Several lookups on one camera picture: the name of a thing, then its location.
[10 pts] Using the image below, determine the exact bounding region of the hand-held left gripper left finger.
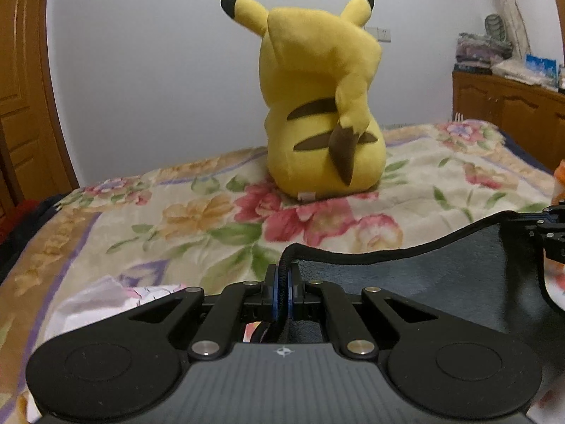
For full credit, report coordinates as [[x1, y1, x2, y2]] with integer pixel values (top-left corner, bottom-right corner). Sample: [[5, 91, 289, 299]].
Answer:
[[130, 265, 282, 361]]

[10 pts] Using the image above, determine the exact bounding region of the wooden door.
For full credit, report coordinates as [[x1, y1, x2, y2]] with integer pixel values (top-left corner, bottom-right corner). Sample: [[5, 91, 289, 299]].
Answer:
[[0, 0, 81, 213]]

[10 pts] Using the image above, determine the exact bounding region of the floral blanket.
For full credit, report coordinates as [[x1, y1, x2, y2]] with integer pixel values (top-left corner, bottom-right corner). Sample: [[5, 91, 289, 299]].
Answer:
[[0, 119, 558, 424]]

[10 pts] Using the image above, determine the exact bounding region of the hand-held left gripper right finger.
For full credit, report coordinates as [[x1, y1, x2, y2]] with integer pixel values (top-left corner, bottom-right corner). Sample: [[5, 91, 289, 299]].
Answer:
[[287, 269, 436, 358]]

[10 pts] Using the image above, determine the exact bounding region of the yellow plush toy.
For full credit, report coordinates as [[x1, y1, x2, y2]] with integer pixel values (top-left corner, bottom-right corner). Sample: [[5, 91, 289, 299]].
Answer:
[[221, 0, 387, 200]]

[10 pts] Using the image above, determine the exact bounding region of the white folded cloth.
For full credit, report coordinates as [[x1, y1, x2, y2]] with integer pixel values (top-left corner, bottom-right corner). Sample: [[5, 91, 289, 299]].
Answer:
[[491, 58, 533, 81]]

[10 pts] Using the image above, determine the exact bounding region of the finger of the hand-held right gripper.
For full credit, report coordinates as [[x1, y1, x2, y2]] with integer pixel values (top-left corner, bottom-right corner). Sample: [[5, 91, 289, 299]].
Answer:
[[525, 225, 565, 266], [507, 204, 565, 227]]

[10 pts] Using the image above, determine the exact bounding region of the white tall bag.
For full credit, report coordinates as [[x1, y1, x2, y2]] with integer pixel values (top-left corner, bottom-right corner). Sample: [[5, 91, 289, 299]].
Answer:
[[498, 0, 531, 56]]

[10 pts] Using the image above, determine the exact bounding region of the wooden cabinet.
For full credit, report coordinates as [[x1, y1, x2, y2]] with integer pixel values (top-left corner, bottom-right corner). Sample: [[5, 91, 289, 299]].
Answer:
[[451, 67, 565, 173]]

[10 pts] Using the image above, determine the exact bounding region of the stack of folded clothes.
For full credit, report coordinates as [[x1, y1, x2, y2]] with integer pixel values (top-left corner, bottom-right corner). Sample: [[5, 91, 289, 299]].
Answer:
[[454, 31, 515, 75]]

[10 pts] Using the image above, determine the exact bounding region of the red cloth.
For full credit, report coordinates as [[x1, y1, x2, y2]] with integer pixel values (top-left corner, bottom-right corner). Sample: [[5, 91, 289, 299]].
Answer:
[[0, 199, 45, 248]]

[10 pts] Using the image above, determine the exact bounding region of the white wall socket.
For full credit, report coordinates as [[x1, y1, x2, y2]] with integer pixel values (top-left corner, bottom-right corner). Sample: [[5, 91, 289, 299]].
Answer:
[[364, 26, 393, 44]]

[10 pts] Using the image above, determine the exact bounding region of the blue printed box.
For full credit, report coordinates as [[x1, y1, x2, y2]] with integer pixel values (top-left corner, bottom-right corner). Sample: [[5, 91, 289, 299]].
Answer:
[[524, 54, 560, 86]]

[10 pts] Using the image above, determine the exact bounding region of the dark grey towel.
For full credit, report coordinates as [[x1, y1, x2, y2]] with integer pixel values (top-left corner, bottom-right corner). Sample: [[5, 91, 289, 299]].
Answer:
[[254, 210, 565, 352]]

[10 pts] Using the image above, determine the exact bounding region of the white pink printed cloth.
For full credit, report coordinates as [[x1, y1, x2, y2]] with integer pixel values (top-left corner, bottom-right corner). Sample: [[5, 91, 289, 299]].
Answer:
[[55, 274, 188, 323]]

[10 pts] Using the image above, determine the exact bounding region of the dark blue bed sheet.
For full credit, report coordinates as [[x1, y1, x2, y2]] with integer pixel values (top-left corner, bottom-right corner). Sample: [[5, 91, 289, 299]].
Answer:
[[499, 128, 554, 173]]

